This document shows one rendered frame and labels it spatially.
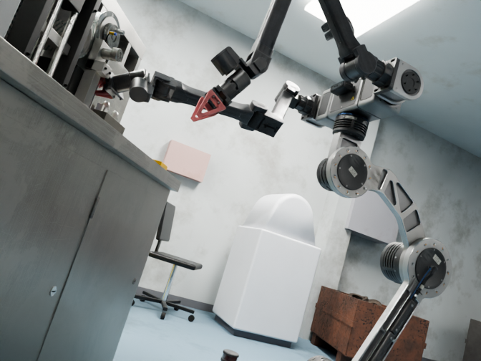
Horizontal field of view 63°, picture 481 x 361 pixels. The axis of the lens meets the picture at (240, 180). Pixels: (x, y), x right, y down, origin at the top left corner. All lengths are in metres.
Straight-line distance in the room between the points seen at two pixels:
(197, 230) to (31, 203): 3.62
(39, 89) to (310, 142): 4.45
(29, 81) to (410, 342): 3.89
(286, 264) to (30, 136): 3.24
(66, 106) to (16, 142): 0.11
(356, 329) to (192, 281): 1.73
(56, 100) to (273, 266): 3.17
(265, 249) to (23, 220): 3.03
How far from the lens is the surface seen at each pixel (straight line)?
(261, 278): 3.70
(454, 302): 6.70
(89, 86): 1.29
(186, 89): 1.38
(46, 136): 0.80
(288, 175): 4.79
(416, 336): 4.21
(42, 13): 0.96
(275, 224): 3.75
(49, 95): 0.73
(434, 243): 1.82
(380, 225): 5.17
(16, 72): 0.67
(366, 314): 3.94
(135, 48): 2.32
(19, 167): 0.76
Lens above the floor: 0.72
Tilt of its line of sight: 10 degrees up
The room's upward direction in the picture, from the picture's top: 17 degrees clockwise
